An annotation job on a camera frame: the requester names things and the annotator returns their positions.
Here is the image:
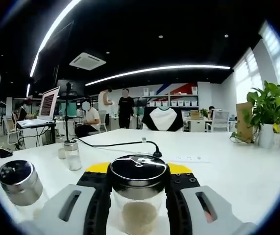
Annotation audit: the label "small white pot yellow tag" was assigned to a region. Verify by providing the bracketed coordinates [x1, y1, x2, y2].
[273, 122, 280, 147]

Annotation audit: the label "teal panel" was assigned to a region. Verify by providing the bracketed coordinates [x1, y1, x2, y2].
[57, 101, 78, 118]

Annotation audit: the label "short seasoning bottle cream contents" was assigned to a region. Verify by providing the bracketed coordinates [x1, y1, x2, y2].
[55, 134, 67, 160]

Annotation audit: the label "tall seasoning bottle brown contents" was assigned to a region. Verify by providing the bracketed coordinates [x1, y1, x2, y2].
[106, 154, 172, 233]

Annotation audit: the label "white power strip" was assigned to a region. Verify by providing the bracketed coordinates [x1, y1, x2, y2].
[171, 155, 210, 164]

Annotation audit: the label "white open laptop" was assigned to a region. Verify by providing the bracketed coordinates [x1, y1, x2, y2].
[16, 86, 61, 128]

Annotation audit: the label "black laptop stand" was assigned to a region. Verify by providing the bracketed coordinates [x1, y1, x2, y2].
[17, 121, 57, 150]

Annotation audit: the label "large potted green plant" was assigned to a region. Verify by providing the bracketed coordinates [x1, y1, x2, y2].
[230, 80, 280, 149]

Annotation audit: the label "tall seasoning bottle white contents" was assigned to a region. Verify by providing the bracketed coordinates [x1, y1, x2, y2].
[0, 160, 50, 218]

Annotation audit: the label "white mesh office chair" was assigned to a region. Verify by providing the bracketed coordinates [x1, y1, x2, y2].
[205, 110, 230, 133]

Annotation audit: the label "short seasoning bottle white contents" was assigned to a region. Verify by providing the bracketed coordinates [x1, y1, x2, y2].
[63, 139, 82, 171]

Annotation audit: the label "shelf with white bins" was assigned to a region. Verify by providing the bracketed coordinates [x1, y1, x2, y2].
[139, 85, 199, 108]

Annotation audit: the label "black table cable with plug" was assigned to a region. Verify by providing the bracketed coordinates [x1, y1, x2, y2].
[72, 136, 163, 158]

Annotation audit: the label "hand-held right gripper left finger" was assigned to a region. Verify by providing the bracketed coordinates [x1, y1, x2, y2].
[19, 161, 112, 235]

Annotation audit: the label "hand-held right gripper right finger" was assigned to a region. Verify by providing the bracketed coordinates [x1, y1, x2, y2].
[164, 161, 258, 235]

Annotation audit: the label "ceiling air conditioner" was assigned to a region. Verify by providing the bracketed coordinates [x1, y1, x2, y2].
[69, 52, 107, 71]

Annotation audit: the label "narrow white window blind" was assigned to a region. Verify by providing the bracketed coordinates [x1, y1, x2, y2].
[232, 47, 263, 103]

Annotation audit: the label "black and white shirt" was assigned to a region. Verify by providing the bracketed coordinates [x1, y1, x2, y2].
[141, 106, 184, 132]

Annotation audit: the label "tall brown cardboard box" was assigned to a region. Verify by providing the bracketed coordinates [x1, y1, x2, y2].
[235, 102, 255, 144]

